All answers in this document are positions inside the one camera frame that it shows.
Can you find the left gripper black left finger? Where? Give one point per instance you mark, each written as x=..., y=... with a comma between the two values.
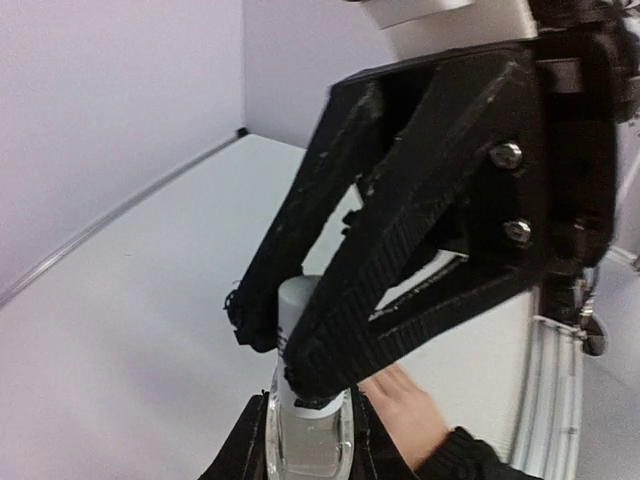
x=242, y=456

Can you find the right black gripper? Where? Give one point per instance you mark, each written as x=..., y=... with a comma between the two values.
x=542, y=206

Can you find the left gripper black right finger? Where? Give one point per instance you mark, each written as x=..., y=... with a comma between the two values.
x=375, y=456

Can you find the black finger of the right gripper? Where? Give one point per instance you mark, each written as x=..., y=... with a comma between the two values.
x=337, y=342
x=336, y=155

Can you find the clear nail polish bottle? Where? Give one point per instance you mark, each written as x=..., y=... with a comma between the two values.
x=306, y=443

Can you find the white nail polish cap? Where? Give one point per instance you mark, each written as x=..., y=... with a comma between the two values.
x=293, y=296

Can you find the black sleeved forearm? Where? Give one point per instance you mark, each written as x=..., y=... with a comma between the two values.
x=463, y=457

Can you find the person's bare hand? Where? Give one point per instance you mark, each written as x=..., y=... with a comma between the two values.
x=408, y=413

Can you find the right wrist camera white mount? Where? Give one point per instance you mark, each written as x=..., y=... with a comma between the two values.
x=422, y=27

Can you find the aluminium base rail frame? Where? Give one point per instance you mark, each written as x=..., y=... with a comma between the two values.
x=547, y=434

